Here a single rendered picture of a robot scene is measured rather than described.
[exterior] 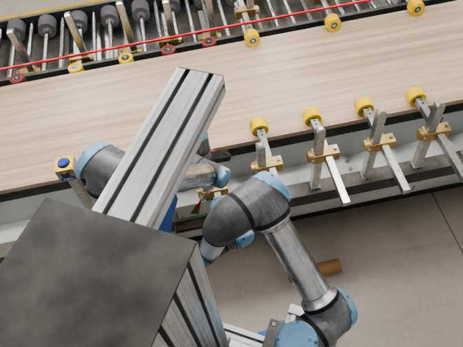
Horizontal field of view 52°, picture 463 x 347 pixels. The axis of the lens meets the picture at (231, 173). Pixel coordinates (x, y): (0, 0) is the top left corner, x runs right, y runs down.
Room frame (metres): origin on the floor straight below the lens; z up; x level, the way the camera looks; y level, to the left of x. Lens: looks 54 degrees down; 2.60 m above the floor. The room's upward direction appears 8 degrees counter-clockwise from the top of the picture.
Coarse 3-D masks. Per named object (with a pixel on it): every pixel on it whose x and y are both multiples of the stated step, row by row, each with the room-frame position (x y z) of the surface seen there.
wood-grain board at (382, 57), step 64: (128, 64) 2.05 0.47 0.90; (192, 64) 1.98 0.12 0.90; (256, 64) 1.91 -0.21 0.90; (320, 64) 1.84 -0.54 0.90; (384, 64) 1.77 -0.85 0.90; (448, 64) 1.70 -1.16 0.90; (0, 128) 1.71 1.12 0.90; (64, 128) 1.64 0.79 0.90; (128, 128) 1.58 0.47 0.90; (0, 192) 1.31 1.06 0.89
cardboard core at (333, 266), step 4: (328, 260) 1.12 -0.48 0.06; (332, 260) 1.11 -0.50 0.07; (336, 260) 1.11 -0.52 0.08; (320, 264) 1.10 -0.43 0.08; (324, 264) 1.09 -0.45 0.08; (328, 264) 1.09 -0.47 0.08; (332, 264) 1.09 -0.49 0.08; (336, 264) 1.08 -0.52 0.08; (340, 264) 1.08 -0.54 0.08; (320, 268) 1.08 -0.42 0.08; (324, 268) 1.07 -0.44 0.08; (328, 268) 1.07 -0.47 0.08; (332, 268) 1.07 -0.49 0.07; (336, 268) 1.06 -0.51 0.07; (340, 268) 1.06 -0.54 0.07; (324, 272) 1.05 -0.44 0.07; (328, 272) 1.05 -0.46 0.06; (332, 272) 1.05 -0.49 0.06; (336, 272) 1.05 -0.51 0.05; (340, 272) 1.05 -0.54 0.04; (288, 276) 1.08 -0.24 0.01
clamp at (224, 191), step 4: (200, 188) 1.19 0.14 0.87; (216, 188) 1.18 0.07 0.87; (224, 188) 1.17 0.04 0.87; (200, 192) 1.17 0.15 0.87; (204, 192) 1.17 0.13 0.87; (212, 192) 1.16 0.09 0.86; (220, 192) 1.17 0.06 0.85; (224, 192) 1.17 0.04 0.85; (228, 192) 1.17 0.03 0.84; (208, 196) 1.16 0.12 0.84; (212, 196) 1.16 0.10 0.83
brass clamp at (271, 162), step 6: (276, 156) 1.23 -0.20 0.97; (252, 162) 1.22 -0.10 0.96; (270, 162) 1.20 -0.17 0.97; (276, 162) 1.20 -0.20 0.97; (282, 162) 1.19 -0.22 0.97; (252, 168) 1.19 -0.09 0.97; (258, 168) 1.18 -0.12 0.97; (264, 168) 1.18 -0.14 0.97; (276, 168) 1.18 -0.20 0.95; (282, 168) 1.19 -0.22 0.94
